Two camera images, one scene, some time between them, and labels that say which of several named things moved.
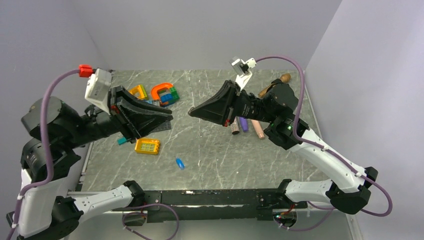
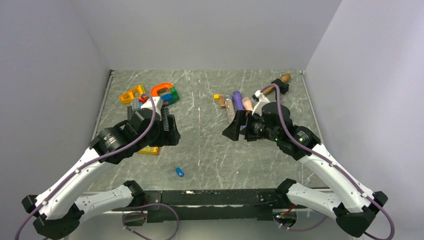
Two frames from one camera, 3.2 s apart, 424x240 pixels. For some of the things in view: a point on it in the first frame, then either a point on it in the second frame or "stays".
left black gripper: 144,116 to 170,137
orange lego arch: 154,94 stays
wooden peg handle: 284,78 stays
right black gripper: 221,107 to 233,130
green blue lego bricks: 170,98 stays
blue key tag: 180,163 to 179,171
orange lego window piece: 148,146 stays
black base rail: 216,205 stays
